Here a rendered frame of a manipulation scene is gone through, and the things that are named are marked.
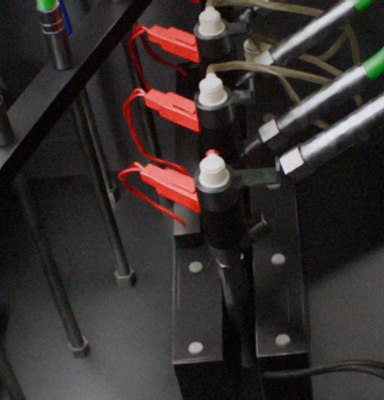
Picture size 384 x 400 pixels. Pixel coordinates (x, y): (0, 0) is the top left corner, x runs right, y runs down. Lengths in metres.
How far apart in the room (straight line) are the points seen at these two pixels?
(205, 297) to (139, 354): 0.18
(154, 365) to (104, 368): 0.05
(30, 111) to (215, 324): 0.21
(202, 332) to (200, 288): 0.04
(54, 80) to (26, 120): 0.05
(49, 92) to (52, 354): 0.28
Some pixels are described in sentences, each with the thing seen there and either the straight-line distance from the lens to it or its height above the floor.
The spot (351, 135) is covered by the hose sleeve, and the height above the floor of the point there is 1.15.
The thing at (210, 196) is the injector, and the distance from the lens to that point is 0.76.
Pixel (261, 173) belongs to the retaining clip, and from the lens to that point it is 0.77.
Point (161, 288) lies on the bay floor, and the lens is 1.09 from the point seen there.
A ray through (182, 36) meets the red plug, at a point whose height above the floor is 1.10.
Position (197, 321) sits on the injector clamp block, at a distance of 0.87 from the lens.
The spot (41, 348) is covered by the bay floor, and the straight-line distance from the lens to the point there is 1.07.
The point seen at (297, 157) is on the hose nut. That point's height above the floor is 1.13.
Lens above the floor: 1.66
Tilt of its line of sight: 46 degrees down
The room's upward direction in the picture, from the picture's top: 12 degrees counter-clockwise
